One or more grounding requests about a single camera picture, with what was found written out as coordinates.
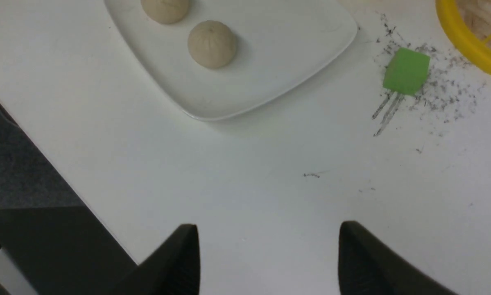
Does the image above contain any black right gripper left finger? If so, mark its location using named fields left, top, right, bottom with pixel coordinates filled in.
left=110, top=224, right=200, bottom=295

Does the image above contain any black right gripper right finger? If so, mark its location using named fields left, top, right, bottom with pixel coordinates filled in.
left=338, top=220, right=455, bottom=295

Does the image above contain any white steamed bun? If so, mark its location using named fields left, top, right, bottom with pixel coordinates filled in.
left=187, top=20, right=237, bottom=69
left=140, top=0, right=190, bottom=25

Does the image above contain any white square plate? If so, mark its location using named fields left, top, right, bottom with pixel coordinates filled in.
left=104, top=0, right=358, bottom=121

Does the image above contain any green cube block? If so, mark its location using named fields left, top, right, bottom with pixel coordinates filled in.
left=382, top=48, right=430, bottom=96

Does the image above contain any yellow bamboo steamer lid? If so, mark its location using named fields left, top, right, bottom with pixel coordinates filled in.
left=436, top=0, right=491, bottom=75

